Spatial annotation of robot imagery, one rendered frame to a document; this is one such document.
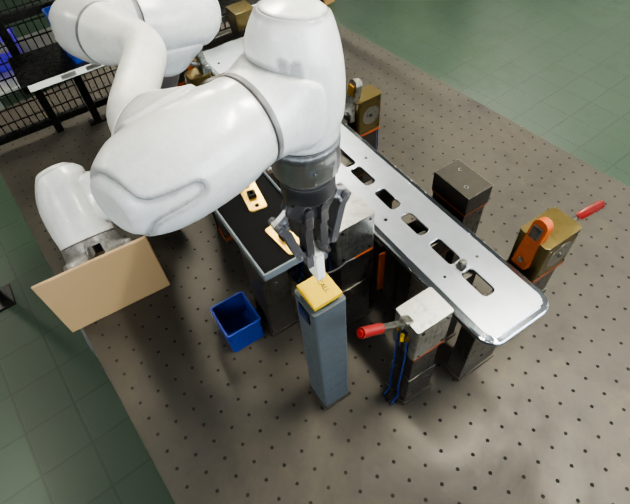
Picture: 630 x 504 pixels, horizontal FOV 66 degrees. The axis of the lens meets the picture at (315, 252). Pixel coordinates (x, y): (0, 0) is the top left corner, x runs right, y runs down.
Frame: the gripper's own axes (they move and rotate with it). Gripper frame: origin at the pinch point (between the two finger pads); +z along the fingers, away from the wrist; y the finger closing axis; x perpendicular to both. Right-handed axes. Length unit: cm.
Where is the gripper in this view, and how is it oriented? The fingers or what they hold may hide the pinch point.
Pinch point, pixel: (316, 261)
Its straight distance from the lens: 79.2
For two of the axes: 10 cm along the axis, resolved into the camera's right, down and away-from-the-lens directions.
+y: 8.4, -4.6, 2.9
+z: 0.6, 6.1, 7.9
